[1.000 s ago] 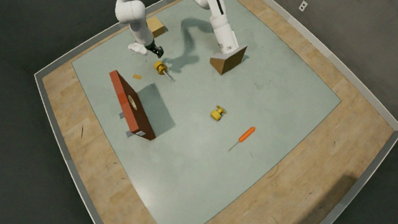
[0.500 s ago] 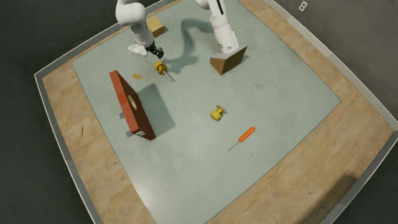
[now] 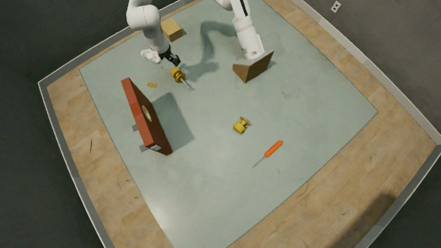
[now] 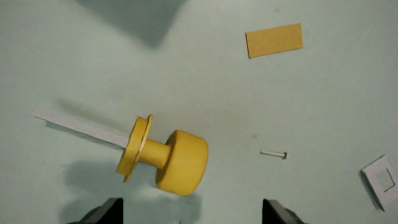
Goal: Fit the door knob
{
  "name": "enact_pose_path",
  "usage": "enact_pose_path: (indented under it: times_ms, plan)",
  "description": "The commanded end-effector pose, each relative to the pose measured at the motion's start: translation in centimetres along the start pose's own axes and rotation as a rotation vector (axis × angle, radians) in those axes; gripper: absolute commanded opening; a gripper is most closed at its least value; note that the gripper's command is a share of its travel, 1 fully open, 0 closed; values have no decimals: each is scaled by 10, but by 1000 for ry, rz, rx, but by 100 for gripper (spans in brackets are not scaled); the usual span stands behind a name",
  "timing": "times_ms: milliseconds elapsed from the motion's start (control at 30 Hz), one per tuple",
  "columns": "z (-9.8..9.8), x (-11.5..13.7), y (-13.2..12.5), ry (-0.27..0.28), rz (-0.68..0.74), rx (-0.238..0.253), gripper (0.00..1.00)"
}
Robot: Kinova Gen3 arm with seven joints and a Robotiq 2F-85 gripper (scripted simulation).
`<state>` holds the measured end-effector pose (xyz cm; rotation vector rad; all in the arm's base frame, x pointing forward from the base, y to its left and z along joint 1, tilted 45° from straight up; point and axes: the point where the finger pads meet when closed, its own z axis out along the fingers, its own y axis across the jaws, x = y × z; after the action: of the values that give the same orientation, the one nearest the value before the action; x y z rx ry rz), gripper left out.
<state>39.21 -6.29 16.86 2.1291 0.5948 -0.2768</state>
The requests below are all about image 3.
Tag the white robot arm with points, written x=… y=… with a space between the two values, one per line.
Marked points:
x=147 y=18

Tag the orange-handled screwdriver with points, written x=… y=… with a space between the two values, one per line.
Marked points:
x=271 y=151

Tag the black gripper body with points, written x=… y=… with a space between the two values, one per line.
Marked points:
x=167 y=53

